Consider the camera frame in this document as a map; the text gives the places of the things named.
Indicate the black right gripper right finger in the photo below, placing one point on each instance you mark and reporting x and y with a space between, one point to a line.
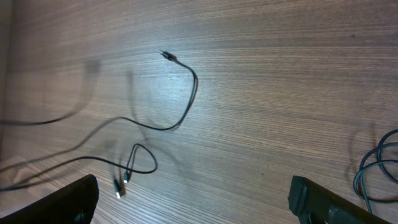
312 204

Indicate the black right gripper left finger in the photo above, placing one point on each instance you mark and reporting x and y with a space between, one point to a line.
74 203

